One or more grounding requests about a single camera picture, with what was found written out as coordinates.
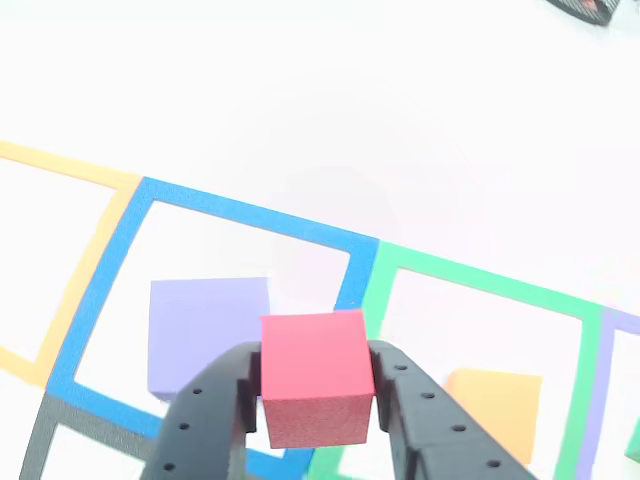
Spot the green square frame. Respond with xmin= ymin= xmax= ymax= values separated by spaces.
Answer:
xmin=307 ymin=239 xmax=609 ymax=480

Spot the orange square block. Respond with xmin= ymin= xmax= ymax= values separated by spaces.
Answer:
xmin=446 ymin=368 xmax=544 ymax=466

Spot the black mesh bin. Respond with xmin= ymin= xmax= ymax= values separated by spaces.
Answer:
xmin=547 ymin=0 xmax=621 ymax=27

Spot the orange square frame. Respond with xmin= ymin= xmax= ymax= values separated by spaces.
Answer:
xmin=0 ymin=141 xmax=144 ymax=390

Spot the small red cube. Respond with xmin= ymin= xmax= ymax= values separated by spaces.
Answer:
xmin=259 ymin=309 xmax=376 ymax=450

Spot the blue square frame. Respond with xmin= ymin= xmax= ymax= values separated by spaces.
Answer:
xmin=45 ymin=175 xmax=380 ymax=480

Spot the purple square frame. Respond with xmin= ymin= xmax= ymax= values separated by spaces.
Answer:
xmin=574 ymin=308 xmax=640 ymax=480

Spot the purple square block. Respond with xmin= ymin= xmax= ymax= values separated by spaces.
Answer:
xmin=147 ymin=277 xmax=271 ymax=402

